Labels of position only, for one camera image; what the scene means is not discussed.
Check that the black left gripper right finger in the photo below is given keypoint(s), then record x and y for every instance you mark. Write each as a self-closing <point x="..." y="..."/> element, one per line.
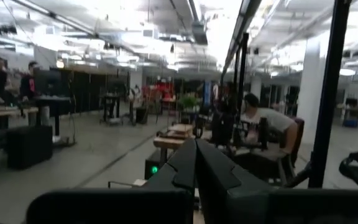
<point x="228" y="193"/>

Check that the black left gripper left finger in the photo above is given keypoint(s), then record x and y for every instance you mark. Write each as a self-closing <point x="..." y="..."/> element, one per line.
<point x="166" y="199"/>

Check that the black computer tower green light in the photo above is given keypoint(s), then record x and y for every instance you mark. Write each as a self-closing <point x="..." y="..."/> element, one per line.
<point x="154" y="165"/>

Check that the wooden work table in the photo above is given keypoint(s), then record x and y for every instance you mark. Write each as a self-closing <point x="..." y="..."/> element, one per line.
<point x="172" y="141"/>

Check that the maroon chair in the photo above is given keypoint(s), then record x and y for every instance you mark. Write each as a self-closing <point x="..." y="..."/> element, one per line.
<point x="298" y="137"/>

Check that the green potted plant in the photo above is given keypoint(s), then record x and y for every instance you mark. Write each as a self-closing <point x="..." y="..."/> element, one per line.
<point x="188" y="101"/>

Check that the black equipment cart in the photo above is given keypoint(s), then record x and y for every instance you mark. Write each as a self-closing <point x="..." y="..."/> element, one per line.
<point x="112" y="105"/>

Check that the white building column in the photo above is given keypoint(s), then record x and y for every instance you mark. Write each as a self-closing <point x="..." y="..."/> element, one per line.
<point x="311" y="87"/>

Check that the blue storage bin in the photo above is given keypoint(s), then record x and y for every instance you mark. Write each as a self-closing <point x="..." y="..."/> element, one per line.
<point x="350" y="123"/>

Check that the black speaker box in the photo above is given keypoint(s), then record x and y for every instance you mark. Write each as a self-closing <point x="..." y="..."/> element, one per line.
<point x="30" y="146"/>

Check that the black standing desk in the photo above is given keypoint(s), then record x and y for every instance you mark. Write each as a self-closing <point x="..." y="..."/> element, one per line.
<point x="54" y="102"/>

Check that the black computer monitor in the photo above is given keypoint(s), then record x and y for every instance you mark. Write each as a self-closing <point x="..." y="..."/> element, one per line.
<point x="47" y="82"/>

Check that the black ceiling beam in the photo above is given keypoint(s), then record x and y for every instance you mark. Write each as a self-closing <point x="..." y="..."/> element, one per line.
<point x="241" y="25"/>

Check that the wooden shelf black metal frame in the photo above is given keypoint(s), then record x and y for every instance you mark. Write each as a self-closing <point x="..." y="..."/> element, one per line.
<point x="140" y="183"/>

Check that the black upright frame post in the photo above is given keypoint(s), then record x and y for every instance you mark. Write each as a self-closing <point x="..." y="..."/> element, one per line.
<point x="243" y="77"/>
<point x="329" y="93"/>

